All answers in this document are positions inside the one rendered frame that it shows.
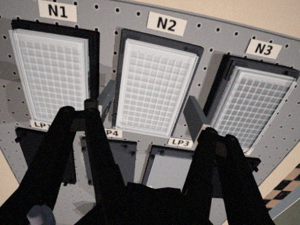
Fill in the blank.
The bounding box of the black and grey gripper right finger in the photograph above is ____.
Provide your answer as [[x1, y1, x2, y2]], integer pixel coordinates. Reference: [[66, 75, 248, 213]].
[[178, 96, 275, 225]]

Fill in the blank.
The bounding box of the white name plate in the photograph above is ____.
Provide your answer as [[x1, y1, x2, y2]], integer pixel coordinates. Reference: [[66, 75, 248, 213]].
[[168, 137, 193, 148], [243, 150, 252, 155], [245, 39, 282, 59], [105, 128, 122, 138], [38, 0, 77, 22], [30, 119, 50, 130], [147, 12, 187, 36]]

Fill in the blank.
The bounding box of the grey perforated base plate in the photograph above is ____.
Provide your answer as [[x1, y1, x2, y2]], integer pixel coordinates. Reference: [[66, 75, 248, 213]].
[[0, 0, 300, 225]]

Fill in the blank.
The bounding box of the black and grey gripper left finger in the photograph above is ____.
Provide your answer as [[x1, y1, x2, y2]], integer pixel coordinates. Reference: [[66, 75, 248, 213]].
[[0, 79, 140, 225]]

